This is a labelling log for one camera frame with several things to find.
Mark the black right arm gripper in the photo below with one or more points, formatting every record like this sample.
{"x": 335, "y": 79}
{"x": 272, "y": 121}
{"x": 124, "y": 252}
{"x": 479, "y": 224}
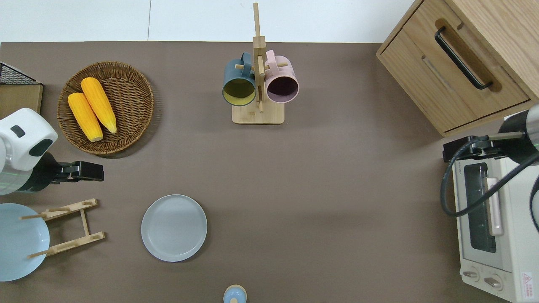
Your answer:
{"x": 457, "y": 149}

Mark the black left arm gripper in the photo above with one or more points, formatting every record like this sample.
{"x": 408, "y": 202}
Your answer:
{"x": 90, "y": 171}

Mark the gray round plate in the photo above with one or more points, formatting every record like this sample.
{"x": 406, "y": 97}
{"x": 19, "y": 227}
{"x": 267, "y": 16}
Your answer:
{"x": 174, "y": 228}

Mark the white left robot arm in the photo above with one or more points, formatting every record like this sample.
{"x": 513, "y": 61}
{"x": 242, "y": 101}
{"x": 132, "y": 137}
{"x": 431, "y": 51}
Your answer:
{"x": 25, "y": 139}

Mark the wooden plate rack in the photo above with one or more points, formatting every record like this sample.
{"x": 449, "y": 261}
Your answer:
{"x": 80, "y": 240}

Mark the light blue round plate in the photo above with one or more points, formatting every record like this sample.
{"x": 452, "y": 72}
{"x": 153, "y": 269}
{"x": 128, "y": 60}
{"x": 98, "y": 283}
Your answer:
{"x": 19, "y": 244}

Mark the yellow corn cob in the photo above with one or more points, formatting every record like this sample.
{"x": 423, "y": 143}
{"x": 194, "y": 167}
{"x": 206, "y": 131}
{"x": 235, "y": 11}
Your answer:
{"x": 84, "y": 115}
{"x": 99, "y": 103}

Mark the wooden drawer cabinet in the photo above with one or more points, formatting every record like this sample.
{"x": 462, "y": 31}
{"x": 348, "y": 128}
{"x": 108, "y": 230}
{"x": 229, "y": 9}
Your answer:
{"x": 425, "y": 84}

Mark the round wicker basket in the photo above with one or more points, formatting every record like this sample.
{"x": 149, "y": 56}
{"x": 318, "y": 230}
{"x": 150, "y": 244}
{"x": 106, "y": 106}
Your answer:
{"x": 130, "y": 105}

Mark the brown wooden board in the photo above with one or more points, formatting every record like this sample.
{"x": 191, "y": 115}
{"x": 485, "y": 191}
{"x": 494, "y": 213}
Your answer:
{"x": 21, "y": 99}

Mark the white toaster oven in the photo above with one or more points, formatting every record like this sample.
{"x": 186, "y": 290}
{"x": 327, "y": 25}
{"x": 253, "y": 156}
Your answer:
{"x": 522, "y": 227}

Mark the toaster oven knob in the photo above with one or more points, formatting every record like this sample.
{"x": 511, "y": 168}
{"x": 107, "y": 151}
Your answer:
{"x": 493, "y": 282}
{"x": 471, "y": 274}

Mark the brown table mat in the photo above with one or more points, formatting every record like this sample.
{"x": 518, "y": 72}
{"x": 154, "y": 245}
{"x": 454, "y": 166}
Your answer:
{"x": 337, "y": 189}

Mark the dark blue mug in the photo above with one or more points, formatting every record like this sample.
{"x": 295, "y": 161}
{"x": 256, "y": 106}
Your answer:
{"x": 238, "y": 75}

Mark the wooden mug tree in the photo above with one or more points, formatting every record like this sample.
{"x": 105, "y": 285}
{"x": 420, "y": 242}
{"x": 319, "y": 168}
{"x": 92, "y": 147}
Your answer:
{"x": 257, "y": 115}

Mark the small blue tan shaker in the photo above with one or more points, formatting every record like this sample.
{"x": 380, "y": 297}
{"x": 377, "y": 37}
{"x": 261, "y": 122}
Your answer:
{"x": 234, "y": 294}

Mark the pink mug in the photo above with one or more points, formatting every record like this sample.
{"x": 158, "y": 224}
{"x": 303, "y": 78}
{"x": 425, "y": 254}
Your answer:
{"x": 283, "y": 73}

